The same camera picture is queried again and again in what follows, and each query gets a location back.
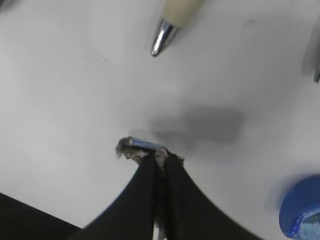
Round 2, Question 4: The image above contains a blue pen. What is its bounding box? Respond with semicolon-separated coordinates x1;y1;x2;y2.
313;58;320;84

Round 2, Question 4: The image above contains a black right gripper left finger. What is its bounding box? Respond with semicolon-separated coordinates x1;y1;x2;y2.
69;155;158;240

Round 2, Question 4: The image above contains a yellow-green pen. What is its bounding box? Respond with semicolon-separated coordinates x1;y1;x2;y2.
150;0;204;57

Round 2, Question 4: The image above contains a blue pencil sharpener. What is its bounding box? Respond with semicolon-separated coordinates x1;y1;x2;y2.
279;175;320;240

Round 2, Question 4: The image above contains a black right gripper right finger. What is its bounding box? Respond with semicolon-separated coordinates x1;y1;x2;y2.
163;153;258;240

